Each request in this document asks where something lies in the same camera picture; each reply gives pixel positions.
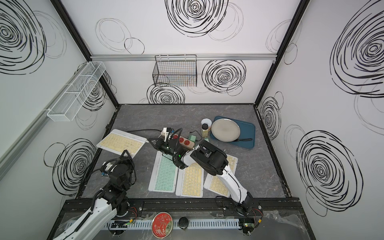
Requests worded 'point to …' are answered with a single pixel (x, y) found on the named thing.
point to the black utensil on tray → (243, 139)
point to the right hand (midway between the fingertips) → (147, 141)
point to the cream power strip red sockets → (187, 143)
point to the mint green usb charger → (207, 139)
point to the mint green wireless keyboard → (164, 174)
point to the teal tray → (247, 131)
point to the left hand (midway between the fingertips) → (126, 148)
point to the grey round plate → (225, 130)
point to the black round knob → (183, 222)
